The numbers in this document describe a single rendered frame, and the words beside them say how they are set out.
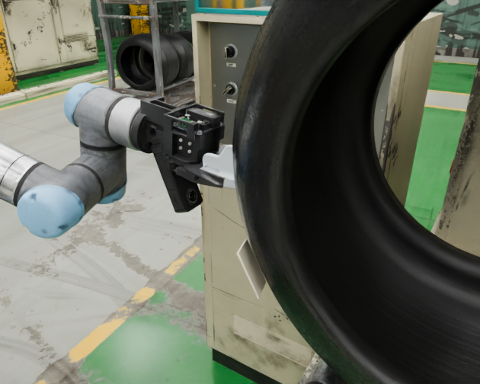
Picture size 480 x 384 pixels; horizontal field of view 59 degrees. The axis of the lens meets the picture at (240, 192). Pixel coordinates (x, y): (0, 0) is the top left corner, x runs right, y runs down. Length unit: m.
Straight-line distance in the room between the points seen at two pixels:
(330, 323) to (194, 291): 1.67
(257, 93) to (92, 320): 1.76
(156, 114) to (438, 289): 0.49
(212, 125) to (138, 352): 1.40
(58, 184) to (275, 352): 1.08
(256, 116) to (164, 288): 1.80
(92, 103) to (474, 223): 0.64
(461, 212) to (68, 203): 0.61
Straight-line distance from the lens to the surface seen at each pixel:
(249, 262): 0.50
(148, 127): 0.65
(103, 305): 2.13
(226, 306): 1.53
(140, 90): 4.36
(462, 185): 0.77
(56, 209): 0.62
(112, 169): 0.73
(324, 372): 0.58
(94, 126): 0.70
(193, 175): 0.57
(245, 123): 0.41
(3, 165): 0.68
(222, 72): 1.23
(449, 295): 0.73
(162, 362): 1.83
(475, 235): 0.81
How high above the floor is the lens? 1.35
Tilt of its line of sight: 27 degrees down
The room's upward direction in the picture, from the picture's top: straight up
